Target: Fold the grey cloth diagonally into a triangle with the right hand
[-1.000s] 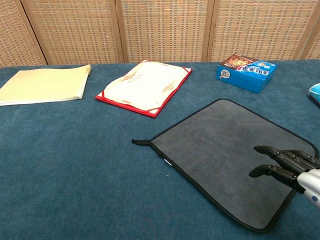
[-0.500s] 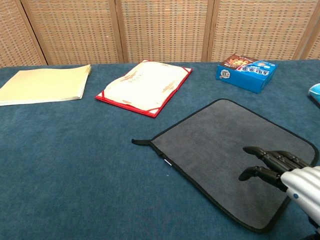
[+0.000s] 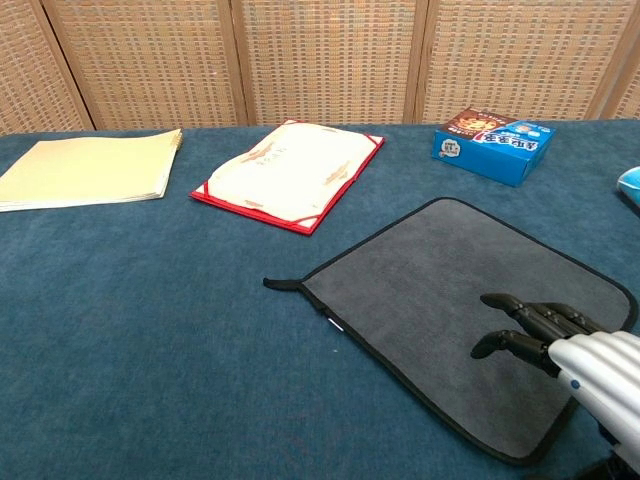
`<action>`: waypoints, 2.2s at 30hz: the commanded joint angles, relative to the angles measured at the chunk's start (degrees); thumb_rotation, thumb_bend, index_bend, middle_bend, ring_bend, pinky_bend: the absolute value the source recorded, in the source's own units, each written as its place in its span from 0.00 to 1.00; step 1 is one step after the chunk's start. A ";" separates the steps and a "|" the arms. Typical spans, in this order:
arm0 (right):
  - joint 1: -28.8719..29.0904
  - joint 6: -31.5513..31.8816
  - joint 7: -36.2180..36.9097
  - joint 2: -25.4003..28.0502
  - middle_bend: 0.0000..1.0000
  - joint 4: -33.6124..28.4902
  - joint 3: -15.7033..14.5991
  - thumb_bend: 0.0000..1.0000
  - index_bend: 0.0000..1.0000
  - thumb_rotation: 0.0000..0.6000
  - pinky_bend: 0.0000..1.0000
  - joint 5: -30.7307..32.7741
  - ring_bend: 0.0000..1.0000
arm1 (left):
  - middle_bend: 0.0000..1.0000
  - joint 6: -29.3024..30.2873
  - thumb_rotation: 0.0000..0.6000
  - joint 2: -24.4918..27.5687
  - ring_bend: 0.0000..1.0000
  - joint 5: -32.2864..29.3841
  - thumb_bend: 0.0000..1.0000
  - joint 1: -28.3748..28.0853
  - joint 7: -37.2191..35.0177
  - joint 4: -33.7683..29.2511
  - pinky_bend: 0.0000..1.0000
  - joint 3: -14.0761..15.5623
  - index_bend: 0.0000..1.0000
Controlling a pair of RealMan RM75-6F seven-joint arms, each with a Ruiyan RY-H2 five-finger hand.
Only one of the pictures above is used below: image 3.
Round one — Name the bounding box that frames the blue brown snack box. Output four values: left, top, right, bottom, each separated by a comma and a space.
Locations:
431, 106, 558, 188

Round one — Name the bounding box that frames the beige spiral notebook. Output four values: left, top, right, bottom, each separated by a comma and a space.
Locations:
0, 127, 183, 213

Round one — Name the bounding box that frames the blue felt table cover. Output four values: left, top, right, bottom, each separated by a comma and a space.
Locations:
0, 118, 640, 480

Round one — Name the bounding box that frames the woven wicker folding screen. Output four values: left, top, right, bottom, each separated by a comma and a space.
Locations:
0, 0, 640, 136

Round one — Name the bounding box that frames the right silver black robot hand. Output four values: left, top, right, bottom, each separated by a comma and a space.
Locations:
470, 292, 640, 451

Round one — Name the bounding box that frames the red certificate folder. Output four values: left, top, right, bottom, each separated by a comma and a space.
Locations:
188, 119, 386, 237

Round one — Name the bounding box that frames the light blue rolled tube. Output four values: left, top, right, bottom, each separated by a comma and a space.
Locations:
615, 167, 640, 217

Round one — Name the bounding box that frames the grey and green cloth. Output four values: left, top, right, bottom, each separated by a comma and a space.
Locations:
263, 197, 639, 467

